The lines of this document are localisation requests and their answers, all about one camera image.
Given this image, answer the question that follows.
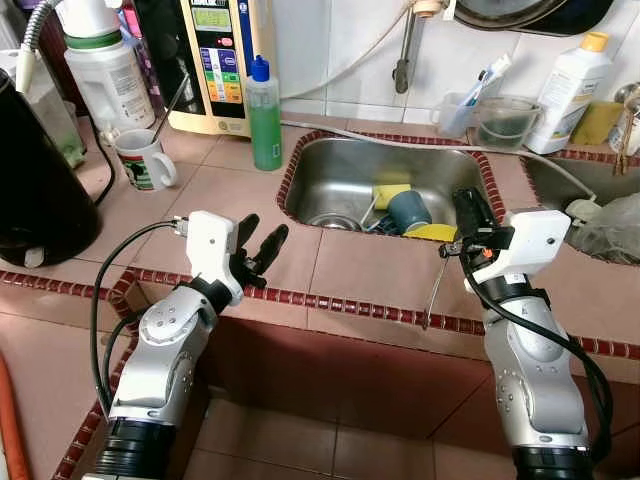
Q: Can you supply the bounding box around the yellow plastic jug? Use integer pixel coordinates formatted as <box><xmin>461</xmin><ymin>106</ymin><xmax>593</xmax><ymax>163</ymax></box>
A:
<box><xmin>405</xmin><ymin>222</ymin><xmax>461</xmax><ymax>244</ymax></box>

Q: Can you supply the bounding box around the teal plastic cup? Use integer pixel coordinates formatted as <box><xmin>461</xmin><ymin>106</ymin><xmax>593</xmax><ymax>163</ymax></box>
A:
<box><xmin>387</xmin><ymin>190</ymin><xmax>433</xmax><ymax>236</ymax></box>

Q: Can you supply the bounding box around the thin metal utensil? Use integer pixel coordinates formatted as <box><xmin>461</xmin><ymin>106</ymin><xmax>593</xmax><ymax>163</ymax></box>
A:
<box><xmin>420</xmin><ymin>245</ymin><xmax>453</xmax><ymax>331</ymax></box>

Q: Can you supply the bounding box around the yellow green scrub sponge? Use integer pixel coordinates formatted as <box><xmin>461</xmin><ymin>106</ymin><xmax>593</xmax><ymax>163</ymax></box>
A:
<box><xmin>372</xmin><ymin>182</ymin><xmax>413</xmax><ymax>211</ymax></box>

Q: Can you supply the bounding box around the steel sink basin with bag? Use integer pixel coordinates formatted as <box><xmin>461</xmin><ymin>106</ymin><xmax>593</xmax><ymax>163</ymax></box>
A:
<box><xmin>522</xmin><ymin>155</ymin><xmax>640</xmax><ymax>266</ymax></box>

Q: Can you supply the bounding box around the green scouring pad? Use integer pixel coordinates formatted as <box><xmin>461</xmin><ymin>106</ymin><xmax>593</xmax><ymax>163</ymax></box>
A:
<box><xmin>482</xmin><ymin>118</ymin><xmax>531</xmax><ymax>146</ymax></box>

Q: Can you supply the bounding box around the translucent plastic mug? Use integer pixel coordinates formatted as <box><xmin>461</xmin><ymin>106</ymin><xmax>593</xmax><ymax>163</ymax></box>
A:
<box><xmin>435</xmin><ymin>92</ymin><xmax>479</xmax><ymax>139</ymax></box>

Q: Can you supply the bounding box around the small white plastic piece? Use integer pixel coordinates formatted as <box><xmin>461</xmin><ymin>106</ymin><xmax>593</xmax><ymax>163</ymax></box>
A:
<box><xmin>565</xmin><ymin>198</ymin><xmax>601</xmax><ymax>223</ymax></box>

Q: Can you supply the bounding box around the stainless steel sink basin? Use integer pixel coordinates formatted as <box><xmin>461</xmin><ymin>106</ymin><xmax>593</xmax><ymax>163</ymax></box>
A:
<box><xmin>285</xmin><ymin>138</ymin><xmax>491</xmax><ymax>241</ymax></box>

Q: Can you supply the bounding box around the green liquid bottle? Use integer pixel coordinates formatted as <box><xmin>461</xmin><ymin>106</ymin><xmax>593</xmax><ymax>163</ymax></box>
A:
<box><xmin>245</xmin><ymin>55</ymin><xmax>284</xmax><ymax>173</ymax></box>

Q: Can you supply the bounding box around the blue toothbrush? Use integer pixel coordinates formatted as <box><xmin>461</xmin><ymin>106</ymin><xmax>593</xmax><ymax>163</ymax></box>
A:
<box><xmin>465</xmin><ymin>68</ymin><xmax>496</xmax><ymax>106</ymax></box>

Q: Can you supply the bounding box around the white printed mug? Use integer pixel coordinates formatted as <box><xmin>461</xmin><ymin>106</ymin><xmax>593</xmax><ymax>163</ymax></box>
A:
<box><xmin>113</xmin><ymin>128</ymin><xmax>179</xmax><ymax>193</ymax></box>

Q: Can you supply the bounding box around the crumpled clear plastic bag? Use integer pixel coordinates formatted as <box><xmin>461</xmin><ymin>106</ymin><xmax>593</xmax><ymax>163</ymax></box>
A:
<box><xmin>575</xmin><ymin>192</ymin><xmax>640</xmax><ymax>263</ymax></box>

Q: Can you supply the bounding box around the white bottle yellow cap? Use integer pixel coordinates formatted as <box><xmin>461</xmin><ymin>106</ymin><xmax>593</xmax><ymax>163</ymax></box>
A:
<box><xmin>527</xmin><ymin>32</ymin><xmax>613</xmax><ymax>156</ymax></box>

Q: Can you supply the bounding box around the white toothpaste tube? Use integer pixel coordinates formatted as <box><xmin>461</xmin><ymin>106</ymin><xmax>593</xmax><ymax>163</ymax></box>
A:
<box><xmin>480</xmin><ymin>53</ymin><xmax>513</xmax><ymax>91</ymax></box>

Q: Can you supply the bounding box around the yellow sponge block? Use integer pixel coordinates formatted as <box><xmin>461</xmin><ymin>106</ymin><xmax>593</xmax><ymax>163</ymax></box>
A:
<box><xmin>570</xmin><ymin>100</ymin><xmax>626</xmax><ymax>146</ymax></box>

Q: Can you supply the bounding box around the metal spoon in mug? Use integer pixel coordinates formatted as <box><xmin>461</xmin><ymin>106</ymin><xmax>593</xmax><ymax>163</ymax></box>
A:
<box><xmin>150</xmin><ymin>75</ymin><xmax>191</xmax><ymax>141</ymax></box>

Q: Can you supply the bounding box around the grey metal hanging spout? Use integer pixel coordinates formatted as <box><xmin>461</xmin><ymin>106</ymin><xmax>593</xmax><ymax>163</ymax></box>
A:
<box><xmin>393</xmin><ymin>10</ymin><xmax>419</xmax><ymax>96</ymax></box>

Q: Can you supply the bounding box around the beige water ionizer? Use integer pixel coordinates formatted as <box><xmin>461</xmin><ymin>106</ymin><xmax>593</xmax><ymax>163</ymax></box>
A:
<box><xmin>135</xmin><ymin>0</ymin><xmax>276</xmax><ymax>138</ymax></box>

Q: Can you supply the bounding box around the chrome faucet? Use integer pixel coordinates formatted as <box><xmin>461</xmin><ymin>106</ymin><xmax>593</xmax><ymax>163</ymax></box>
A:
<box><xmin>612</xmin><ymin>85</ymin><xmax>640</xmax><ymax>131</ymax></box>

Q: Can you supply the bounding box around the steel wok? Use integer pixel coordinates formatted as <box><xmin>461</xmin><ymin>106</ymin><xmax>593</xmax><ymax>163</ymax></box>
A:
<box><xmin>452</xmin><ymin>0</ymin><xmax>556</xmax><ymax>29</ymax></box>

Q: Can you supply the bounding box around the clear plastic container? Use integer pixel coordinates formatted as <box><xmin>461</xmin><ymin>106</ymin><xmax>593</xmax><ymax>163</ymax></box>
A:
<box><xmin>20</xmin><ymin>70</ymin><xmax>83</xmax><ymax>169</ymax></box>

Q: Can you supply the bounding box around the black kettle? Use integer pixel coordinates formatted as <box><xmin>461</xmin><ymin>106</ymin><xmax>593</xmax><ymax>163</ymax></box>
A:
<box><xmin>0</xmin><ymin>65</ymin><xmax>103</xmax><ymax>269</ymax></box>

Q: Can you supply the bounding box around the black frying pan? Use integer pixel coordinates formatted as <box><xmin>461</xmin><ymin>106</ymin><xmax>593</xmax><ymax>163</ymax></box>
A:
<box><xmin>520</xmin><ymin>0</ymin><xmax>616</xmax><ymax>37</ymax></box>

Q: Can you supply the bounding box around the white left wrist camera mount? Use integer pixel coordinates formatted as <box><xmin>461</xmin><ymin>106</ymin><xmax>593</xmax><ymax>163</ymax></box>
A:
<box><xmin>183</xmin><ymin>210</ymin><xmax>244</xmax><ymax>306</ymax></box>

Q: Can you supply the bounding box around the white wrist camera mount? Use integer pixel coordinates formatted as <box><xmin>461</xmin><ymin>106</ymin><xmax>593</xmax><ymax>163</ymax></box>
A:
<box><xmin>470</xmin><ymin>208</ymin><xmax>573</xmax><ymax>291</ymax></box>
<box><xmin>183</xmin><ymin>210</ymin><xmax>244</xmax><ymax>306</ymax></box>

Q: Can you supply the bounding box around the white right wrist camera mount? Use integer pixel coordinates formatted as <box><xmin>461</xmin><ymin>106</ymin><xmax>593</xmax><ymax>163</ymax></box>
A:
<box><xmin>470</xmin><ymin>208</ymin><xmax>573</xmax><ymax>291</ymax></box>

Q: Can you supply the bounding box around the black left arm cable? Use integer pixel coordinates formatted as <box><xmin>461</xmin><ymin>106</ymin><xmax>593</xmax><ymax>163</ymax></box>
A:
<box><xmin>90</xmin><ymin>220</ymin><xmax>191</xmax><ymax>416</ymax></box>

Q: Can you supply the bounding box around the brown string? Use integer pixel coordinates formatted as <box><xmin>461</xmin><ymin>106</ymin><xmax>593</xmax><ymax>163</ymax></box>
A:
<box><xmin>618</xmin><ymin>105</ymin><xmax>636</xmax><ymax>176</ymax></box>

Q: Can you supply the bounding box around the curved white hose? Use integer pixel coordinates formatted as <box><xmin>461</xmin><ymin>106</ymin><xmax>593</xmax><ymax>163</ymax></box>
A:
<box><xmin>280</xmin><ymin>10</ymin><xmax>421</xmax><ymax>101</ymax></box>

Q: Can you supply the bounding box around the white canister green ring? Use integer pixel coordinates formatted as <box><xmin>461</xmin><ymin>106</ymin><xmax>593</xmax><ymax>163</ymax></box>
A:
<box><xmin>55</xmin><ymin>0</ymin><xmax>158</xmax><ymax>136</ymax></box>

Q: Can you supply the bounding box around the orange hose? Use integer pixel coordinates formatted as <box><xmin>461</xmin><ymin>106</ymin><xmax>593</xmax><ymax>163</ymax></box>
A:
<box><xmin>0</xmin><ymin>350</ymin><xmax>31</xmax><ymax>480</ymax></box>

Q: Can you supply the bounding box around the grey corrugated hose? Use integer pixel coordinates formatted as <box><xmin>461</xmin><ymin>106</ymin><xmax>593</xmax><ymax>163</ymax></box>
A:
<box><xmin>15</xmin><ymin>0</ymin><xmax>63</xmax><ymax>96</ymax></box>

